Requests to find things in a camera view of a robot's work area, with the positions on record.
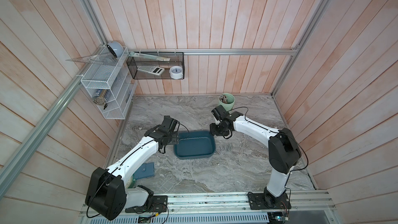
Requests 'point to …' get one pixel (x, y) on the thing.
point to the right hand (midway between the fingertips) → (212, 132)
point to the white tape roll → (176, 72)
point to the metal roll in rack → (99, 98)
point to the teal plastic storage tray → (195, 145)
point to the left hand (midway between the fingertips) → (169, 139)
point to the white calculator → (153, 70)
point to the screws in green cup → (223, 98)
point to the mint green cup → (230, 101)
